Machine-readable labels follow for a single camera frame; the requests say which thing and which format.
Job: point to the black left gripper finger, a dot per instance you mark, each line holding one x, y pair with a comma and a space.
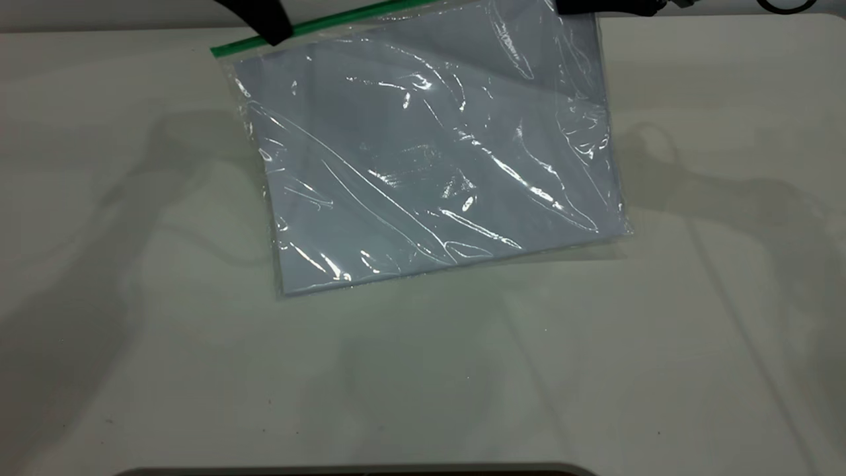
264, 20

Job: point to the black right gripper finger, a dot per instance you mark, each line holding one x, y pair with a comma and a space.
608, 6

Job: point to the clear plastic zipper bag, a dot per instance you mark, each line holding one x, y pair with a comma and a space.
429, 152

